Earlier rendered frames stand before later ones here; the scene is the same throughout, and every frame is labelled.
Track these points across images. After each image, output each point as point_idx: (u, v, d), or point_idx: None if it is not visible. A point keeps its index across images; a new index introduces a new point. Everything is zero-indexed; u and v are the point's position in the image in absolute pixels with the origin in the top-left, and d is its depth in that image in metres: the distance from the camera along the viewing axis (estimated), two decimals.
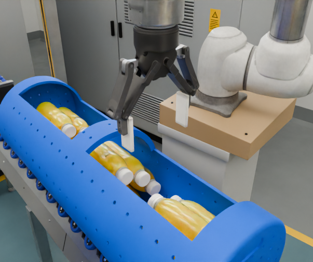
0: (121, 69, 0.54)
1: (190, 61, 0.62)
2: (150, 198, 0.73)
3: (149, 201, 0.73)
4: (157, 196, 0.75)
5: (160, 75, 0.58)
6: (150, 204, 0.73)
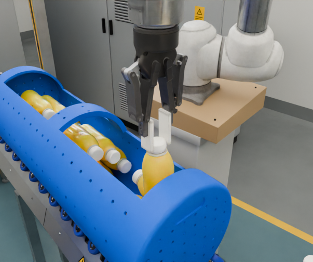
0: (126, 78, 0.55)
1: (184, 72, 0.62)
2: (156, 146, 0.64)
3: (153, 147, 0.65)
4: (162, 141, 0.66)
5: (160, 75, 0.58)
6: None
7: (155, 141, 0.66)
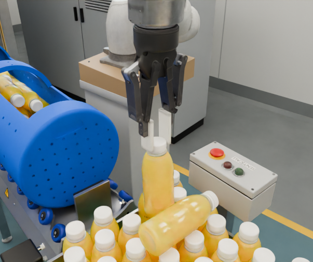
0: (126, 78, 0.55)
1: (184, 72, 0.62)
2: (156, 147, 0.64)
3: (153, 147, 0.65)
4: (162, 141, 0.66)
5: (160, 75, 0.58)
6: None
7: (155, 141, 0.66)
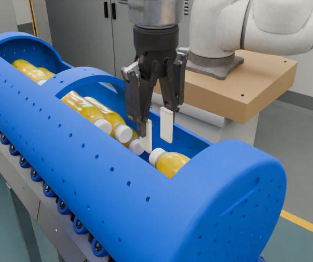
0: (125, 78, 0.55)
1: (185, 71, 0.62)
2: None
3: None
4: None
5: (160, 75, 0.58)
6: None
7: None
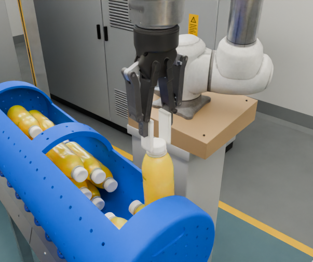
0: (126, 79, 0.55)
1: (184, 72, 0.62)
2: None
3: None
4: None
5: (160, 75, 0.58)
6: None
7: None
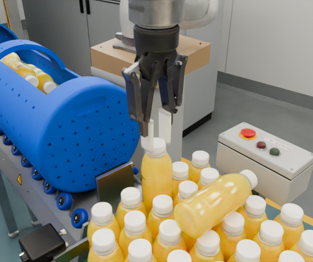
0: (126, 78, 0.55)
1: (184, 72, 0.62)
2: (189, 193, 0.67)
3: (186, 194, 0.67)
4: (194, 186, 0.69)
5: (160, 75, 0.58)
6: (184, 195, 0.68)
7: (187, 186, 0.69)
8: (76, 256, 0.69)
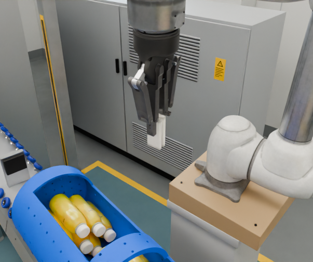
0: (175, 64, 0.62)
1: (132, 92, 0.56)
2: None
3: None
4: None
5: None
6: None
7: None
8: None
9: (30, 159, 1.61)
